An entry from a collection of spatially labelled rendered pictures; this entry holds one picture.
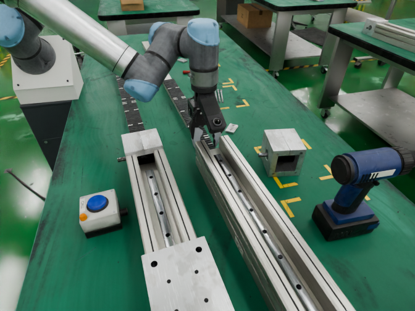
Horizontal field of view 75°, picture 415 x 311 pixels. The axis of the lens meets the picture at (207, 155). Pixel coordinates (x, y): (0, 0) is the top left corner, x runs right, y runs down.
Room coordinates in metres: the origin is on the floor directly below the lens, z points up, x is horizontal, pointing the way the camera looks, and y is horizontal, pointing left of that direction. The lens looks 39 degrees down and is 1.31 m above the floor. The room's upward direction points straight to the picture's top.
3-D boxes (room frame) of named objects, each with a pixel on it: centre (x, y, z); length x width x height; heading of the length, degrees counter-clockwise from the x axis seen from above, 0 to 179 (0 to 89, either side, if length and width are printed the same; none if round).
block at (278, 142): (0.60, -0.20, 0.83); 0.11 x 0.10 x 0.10; 95
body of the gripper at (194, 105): (0.69, 0.01, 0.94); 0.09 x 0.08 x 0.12; 20
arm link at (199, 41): (0.68, 0.01, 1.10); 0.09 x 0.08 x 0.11; 56
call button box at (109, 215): (0.40, 0.24, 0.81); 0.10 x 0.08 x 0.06; 110
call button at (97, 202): (0.40, 0.25, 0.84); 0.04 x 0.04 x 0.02
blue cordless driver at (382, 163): (0.39, -0.34, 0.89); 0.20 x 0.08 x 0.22; 102
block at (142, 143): (0.59, 0.19, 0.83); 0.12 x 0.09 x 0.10; 110
